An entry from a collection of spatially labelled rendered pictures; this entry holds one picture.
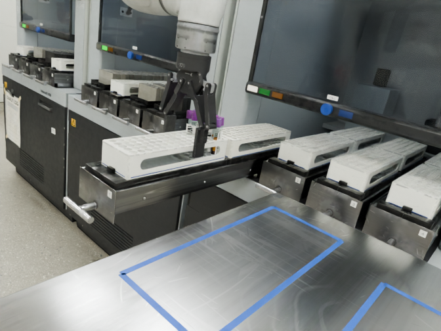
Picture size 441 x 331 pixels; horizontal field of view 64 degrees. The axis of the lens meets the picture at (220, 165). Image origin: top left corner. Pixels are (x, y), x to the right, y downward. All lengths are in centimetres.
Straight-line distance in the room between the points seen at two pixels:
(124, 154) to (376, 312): 50
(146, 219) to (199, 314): 106
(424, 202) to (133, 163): 62
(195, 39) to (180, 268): 47
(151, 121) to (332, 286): 97
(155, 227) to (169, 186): 66
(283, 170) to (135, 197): 42
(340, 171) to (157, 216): 74
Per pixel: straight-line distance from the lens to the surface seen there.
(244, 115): 114
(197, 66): 78
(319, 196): 93
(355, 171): 92
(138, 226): 151
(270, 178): 99
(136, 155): 71
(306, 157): 96
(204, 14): 77
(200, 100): 80
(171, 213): 132
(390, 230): 88
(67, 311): 42
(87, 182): 78
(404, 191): 89
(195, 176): 82
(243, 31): 115
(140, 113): 138
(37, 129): 224
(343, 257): 60
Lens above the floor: 111
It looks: 20 degrees down
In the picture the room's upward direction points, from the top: 10 degrees clockwise
